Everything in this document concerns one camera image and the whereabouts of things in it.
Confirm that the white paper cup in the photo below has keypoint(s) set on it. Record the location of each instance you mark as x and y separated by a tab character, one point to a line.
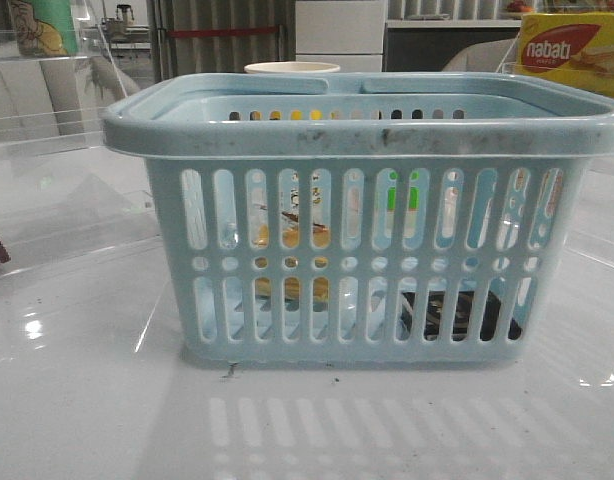
291	67

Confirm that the green cartoon snack bag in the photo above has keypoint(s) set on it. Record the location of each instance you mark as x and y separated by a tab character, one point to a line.
44	28

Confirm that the white drawer cabinet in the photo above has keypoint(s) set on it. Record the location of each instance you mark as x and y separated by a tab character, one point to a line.
349	34

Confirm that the clear acrylic shelf left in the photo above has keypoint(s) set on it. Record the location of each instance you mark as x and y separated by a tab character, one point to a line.
63	194

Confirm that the light blue plastic basket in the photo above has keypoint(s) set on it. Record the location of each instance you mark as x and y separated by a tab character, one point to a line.
427	181

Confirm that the packaged bread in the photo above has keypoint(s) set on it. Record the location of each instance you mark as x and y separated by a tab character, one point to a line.
256	228

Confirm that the yellow nabati wafer box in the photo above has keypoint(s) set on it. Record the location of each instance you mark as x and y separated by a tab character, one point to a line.
591	29

